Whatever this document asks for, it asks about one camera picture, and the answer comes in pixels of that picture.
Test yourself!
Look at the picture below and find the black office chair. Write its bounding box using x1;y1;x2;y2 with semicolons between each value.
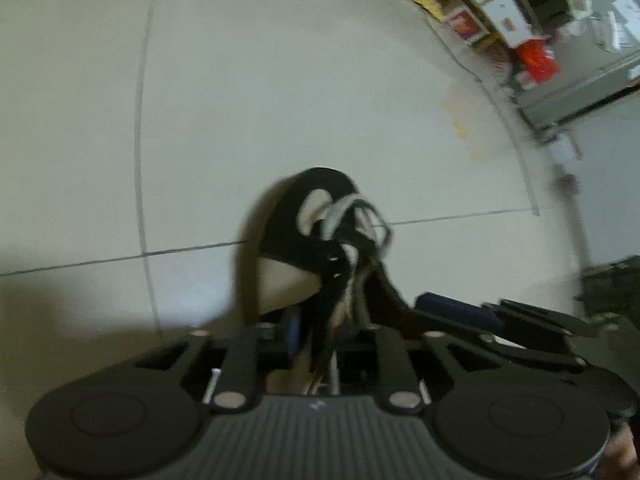
578;255;640;318

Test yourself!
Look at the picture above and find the right hand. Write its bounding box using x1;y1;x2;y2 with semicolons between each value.
594;425;640;480

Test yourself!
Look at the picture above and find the red plastic bag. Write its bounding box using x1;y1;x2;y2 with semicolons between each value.
515;39;561;84

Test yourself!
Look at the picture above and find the grey shoelace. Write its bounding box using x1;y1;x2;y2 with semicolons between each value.
320;193;394;260

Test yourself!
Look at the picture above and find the black and white shoe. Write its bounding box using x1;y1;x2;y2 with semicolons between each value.
247;167;408;396

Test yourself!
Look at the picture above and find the red framed picture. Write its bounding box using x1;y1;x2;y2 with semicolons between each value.
445;6;489;44

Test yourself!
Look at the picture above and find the black floor cable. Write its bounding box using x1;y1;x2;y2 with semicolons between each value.
424;14;542;217

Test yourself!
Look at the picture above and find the grey metal cabinet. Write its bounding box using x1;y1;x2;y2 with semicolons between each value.
515;30;639;130

